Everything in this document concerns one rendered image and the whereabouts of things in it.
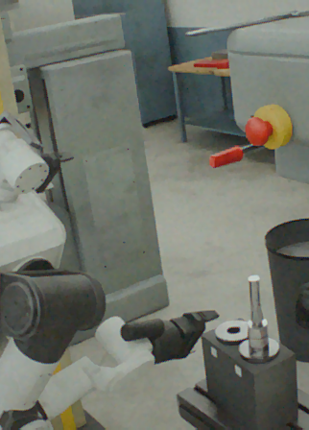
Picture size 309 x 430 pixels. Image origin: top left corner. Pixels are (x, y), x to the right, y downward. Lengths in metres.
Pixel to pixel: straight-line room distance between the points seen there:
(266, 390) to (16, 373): 0.62
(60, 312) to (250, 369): 0.59
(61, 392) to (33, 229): 0.33
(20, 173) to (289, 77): 0.43
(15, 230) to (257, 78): 0.46
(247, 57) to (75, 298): 0.44
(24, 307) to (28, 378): 0.16
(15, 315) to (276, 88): 0.50
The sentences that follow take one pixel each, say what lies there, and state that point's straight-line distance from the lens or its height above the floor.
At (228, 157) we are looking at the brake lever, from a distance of 1.00.
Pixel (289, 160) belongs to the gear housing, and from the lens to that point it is 1.07.
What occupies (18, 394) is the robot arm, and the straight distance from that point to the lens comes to 1.13.
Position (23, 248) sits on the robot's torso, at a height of 1.59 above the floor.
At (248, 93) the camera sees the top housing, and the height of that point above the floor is 1.80.
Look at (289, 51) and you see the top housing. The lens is 0.89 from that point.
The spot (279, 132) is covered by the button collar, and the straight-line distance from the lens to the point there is 0.90.
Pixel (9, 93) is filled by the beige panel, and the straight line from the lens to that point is 2.57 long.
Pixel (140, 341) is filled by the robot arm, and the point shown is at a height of 1.31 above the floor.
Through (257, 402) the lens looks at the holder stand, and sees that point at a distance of 1.50.
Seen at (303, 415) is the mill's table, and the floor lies 0.96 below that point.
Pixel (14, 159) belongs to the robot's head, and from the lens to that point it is 1.05.
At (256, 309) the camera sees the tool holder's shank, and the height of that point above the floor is 1.27.
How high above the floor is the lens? 1.99
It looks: 21 degrees down
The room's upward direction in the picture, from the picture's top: 8 degrees counter-clockwise
